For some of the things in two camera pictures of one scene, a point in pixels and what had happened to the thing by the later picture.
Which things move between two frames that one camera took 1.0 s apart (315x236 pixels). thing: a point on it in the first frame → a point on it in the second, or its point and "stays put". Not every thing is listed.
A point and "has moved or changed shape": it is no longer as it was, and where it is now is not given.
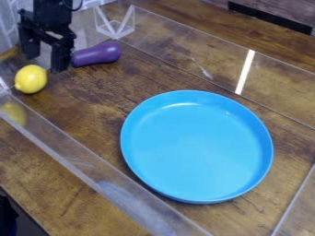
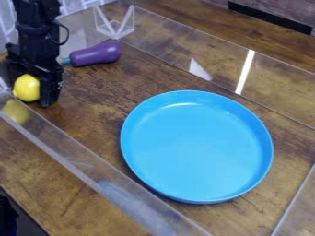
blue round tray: x=196 y=145 stays put
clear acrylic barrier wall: x=206 y=55 stays put
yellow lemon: x=31 y=78 has moved or changed shape
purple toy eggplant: x=101 y=53 stays put
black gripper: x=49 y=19 → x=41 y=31
